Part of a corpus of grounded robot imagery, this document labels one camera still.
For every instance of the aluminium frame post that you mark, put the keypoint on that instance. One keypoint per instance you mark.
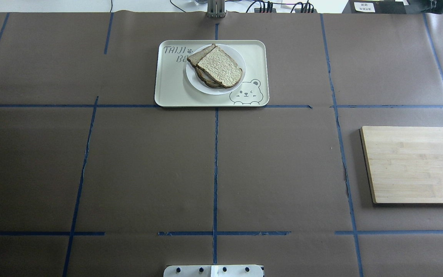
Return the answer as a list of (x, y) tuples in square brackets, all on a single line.
[(216, 9)]

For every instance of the wooden cutting board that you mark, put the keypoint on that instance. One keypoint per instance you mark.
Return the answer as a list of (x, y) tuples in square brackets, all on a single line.
[(404, 164)]

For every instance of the white mounting column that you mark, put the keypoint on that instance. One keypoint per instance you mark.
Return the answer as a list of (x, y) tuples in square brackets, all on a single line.
[(243, 270)]

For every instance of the white round plate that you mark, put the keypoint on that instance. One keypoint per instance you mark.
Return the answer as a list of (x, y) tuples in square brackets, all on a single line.
[(199, 85)]

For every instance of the orange black usb hub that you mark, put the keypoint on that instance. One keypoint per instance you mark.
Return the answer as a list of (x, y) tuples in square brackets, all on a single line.
[(265, 7)]

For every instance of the bread slice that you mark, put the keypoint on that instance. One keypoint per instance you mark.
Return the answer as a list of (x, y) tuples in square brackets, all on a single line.
[(195, 58), (220, 67)]

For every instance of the black rectangular box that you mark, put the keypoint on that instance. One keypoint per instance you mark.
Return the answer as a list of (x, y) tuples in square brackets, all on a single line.
[(374, 6)]

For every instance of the cream bear tray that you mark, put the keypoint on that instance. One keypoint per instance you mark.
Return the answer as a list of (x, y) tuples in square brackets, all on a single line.
[(172, 88)]

